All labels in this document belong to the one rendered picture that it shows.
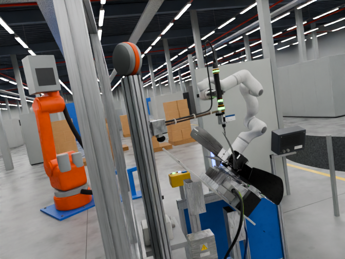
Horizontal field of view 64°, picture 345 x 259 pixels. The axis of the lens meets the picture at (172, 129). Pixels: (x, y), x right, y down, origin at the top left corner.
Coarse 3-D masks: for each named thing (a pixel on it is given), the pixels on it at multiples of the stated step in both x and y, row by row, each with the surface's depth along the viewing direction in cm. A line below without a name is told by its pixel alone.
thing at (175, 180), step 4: (180, 172) 222; (188, 172) 217; (168, 176) 223; (172, 176) 214; (176, 176) 214; (180, 176) 215; (184, 176) 215; (188, 176) 216; (172, 180) 214; (176, 180) 214; (180, 180) 215; (172, 184) 214; (176, 184) 215; (180, 184) 215
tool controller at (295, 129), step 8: (288, 128) 236; (296, 128) 234; (272, 136) 236; (280, 136) 227; (288, 136) 229; (296, 136) 231; (304, 136) 233; (272, 144) 239; (280, 144) 230; (288, 144) 231; (296, 144) 233; (304, 144) 236; (280, 152) 232; (288, 152) 235
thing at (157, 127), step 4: (152, 120) 144; (156, 120) 139; (160, 120) 139; (164, 120) 141; (152, 124) 135; (156, 124) 137; (160, 124) 139; (164, 124) 141; (152, 128) 135; (156, 128) 137; (160, 128) 139; (164, 128) 141; (152, 132) 136; (156, 132) 137; (160, 132) 139; (164, 132) 141
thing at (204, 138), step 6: (198, 126) 191; (192, 132) 178; (198, 132) 183; (204, 132) 187; (198, 138) 177; (204, 138) 181; (210, 138) 184; (204, 144) 177; (210, 144) 180; (216, 144) 182; (210, 150) 177; (216, 150) 179
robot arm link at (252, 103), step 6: (240, 84) 232; (240, 90) 234; (246, 90) 227; (246, 96) 234; (252, 96) 234; (246, 102) 235; (252, 102) 233; (252, 108) 235; (258, 108) 238; (246, 114) 245; (252, 114) 240; (246, 120) 250; (246, 126) 253
